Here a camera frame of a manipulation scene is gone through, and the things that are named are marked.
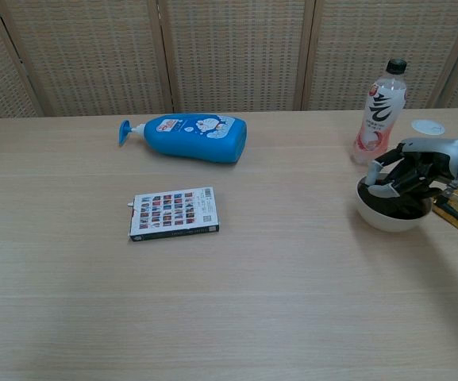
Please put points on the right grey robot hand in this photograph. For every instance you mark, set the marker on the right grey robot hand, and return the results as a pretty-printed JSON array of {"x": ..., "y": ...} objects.
[{"x": 427, "y": 158}]

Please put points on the pink drink bottle black cap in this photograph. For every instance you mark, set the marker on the pink drink bottle black cap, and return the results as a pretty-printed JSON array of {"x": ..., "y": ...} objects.
[{"x": 375, "y": 119}]

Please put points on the white bowl with dark inside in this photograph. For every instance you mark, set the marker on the white bowl with dark inside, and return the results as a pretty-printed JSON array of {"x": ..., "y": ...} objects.
[{"x": 383, "y": 220}]

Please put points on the blue pump lotion bottle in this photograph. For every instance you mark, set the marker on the blue pump lotion bottle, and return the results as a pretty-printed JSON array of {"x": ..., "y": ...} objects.
[{"x": 197, "y": 139}]

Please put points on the white round coaster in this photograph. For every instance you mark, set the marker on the white round coaster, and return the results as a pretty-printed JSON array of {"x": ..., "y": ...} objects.
[{"x": 427, "y": 127}]

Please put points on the white picture-grid card box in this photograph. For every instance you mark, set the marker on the white picture-grid card box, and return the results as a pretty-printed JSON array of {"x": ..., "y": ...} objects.
[{"x": 173, "y": 212}]

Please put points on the woven folding screen wooden frame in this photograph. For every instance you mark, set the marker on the woven folding screen wooden frame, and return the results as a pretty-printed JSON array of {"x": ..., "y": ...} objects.
[{"x": 228, "y": 55}]

